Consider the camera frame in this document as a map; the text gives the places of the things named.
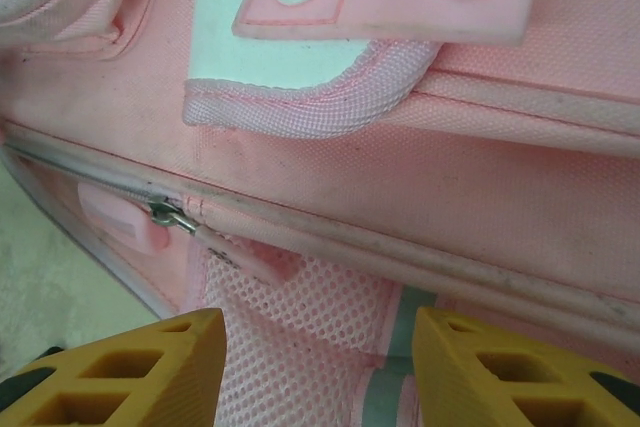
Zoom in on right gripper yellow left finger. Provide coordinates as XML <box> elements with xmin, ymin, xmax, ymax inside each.
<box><xmin>0</xmin><ymin>307</ymin><xmax>229</xmax><ymax>427</ymax></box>

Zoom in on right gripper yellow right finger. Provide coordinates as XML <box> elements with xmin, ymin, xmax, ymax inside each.
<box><xmin>412</xmin><ymin>305</ymin><xmax>640</xmax><ymax>427</ymax></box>

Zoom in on pink school backpack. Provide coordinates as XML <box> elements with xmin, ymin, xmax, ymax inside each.
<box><xmin>0</xmin><ymin>0</ymin><xmax>640</xmax><ymax>427</ymax></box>

